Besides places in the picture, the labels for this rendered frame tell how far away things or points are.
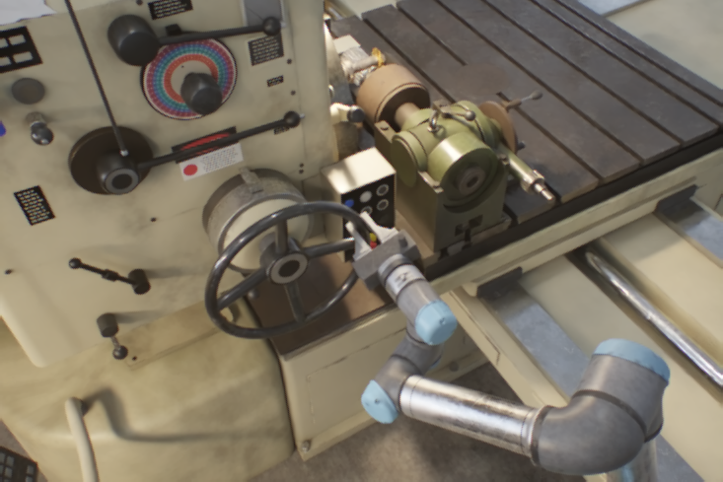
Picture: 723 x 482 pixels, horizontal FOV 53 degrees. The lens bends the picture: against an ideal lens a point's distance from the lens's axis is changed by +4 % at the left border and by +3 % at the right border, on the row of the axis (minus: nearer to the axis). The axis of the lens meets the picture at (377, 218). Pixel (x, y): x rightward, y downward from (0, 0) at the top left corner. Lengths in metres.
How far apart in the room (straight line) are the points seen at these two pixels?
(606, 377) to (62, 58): 1.01
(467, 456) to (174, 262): 1.45
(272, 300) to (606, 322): 1.04
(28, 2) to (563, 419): 1.04
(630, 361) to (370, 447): 1.64
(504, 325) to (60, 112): 1.34
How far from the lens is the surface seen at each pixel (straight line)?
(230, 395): 2.24
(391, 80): 2.01
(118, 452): 2.28
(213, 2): 1.34
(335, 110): 1.64
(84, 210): 1.50
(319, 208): 1.38
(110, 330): 1.71
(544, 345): 2.11
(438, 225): 1.85
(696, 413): 2.15
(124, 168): 1.37
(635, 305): 2.32
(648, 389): 1.21
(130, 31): 1.26
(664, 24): 3.89
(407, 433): 2.75
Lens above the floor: 2.44
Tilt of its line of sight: 46 degrees down
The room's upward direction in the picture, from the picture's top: 1 degrees counter-clockwise
